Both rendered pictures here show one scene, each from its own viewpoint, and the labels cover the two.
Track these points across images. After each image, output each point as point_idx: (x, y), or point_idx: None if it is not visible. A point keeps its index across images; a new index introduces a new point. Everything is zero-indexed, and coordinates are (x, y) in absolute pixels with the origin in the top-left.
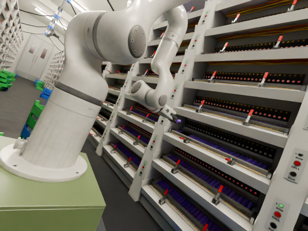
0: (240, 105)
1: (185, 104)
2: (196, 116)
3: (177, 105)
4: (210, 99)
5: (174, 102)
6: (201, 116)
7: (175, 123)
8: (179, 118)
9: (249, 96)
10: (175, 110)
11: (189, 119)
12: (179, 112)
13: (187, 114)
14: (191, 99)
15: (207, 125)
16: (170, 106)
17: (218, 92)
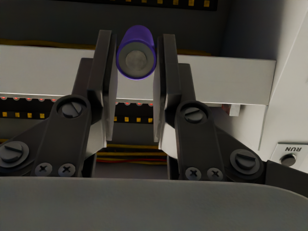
0: (7, 110)
1: (210, 105)
2: (74, 74)
3: (251, 105)
4: (123, 117)
5: (261, 135)
6: (41, 85)
7: (100, 30)
8: (251, 13)
9: (20, 129)
10: (255, 81)
11: (207, 12)
12: (217, 78)
13: (150, 75)
14: (213, 108)
15: (105, 4)
16: (302, 105)
17: (118, 131)
